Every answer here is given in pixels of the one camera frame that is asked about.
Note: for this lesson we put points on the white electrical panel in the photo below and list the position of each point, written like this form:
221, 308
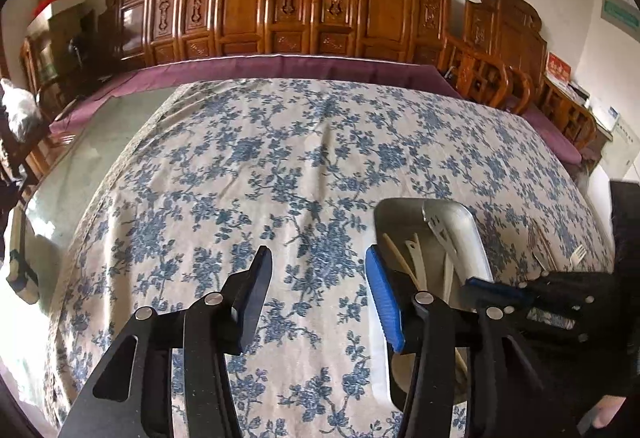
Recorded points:
622, 152

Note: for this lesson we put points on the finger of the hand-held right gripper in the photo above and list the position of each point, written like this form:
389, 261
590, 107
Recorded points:
555, 325
495, 289

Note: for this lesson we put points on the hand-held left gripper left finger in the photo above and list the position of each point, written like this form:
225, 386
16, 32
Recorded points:
255, 298

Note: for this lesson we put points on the wooden side table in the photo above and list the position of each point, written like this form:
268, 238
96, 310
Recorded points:
597, 125

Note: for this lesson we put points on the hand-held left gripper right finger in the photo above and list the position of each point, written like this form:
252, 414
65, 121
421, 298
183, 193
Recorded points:
382, 298

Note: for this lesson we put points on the white plastic fork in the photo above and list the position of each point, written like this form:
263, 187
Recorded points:
441, 230
577, 257

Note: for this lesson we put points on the small white box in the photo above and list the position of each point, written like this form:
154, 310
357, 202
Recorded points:
604, 115

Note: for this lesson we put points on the purple armchair cushion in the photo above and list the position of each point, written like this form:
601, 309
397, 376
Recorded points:
550, 132

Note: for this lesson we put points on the green wall sign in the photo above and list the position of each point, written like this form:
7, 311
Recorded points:
622, 10

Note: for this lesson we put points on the white tissue box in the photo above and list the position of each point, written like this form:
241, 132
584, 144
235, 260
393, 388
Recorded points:
579, 90

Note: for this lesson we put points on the blue floral tablecloth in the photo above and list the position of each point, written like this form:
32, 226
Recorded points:
250, 178

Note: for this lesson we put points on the carved wooden armchair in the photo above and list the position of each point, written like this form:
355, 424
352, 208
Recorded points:
510, 32

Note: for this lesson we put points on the white plastic bag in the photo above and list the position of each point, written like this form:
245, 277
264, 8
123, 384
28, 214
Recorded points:
20, 112

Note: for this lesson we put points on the person's right hand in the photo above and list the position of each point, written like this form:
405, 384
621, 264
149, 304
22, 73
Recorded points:
605, 418

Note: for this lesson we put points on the purple sofa cushion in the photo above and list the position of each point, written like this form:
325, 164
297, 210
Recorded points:
225, 70

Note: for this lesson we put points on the dark lattice-back chair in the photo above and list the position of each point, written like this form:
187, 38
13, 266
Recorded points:
20, 157

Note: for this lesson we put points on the stack of boxes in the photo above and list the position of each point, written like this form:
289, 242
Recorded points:
60, 47

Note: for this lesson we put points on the grey metal rectangular container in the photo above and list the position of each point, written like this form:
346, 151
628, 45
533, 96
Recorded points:
400, 218

